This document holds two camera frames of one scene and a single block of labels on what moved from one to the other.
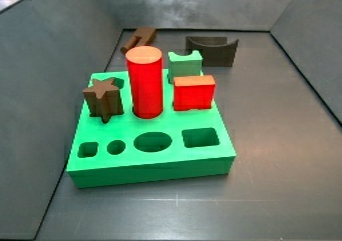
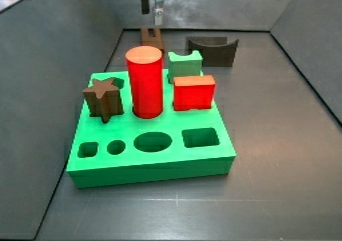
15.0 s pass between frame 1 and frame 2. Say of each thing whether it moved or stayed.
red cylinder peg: stayed
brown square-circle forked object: moved
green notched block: stayed
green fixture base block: stayed
